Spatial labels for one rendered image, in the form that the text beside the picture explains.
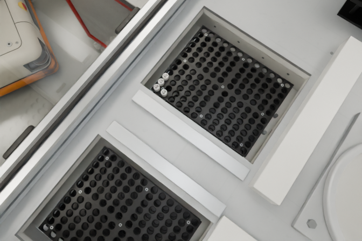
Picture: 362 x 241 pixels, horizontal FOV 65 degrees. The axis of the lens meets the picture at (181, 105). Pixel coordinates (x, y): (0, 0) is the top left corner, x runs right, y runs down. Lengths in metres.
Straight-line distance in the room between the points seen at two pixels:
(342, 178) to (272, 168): 0.11
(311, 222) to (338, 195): 0.06
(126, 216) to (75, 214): 0.09
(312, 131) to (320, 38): 0.20
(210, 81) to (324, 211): 0.29
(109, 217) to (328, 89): 0.43
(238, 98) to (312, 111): 0.14
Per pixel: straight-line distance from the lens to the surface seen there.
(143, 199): 0.54
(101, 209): 0.55
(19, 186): 0.50
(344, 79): 0.56
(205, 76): 0.57
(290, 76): 0.64
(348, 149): 0.55
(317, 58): 0.59
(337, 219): 0.52
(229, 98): 0.56
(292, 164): 0.48
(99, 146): 0.62
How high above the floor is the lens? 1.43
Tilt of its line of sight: 75 degrees down
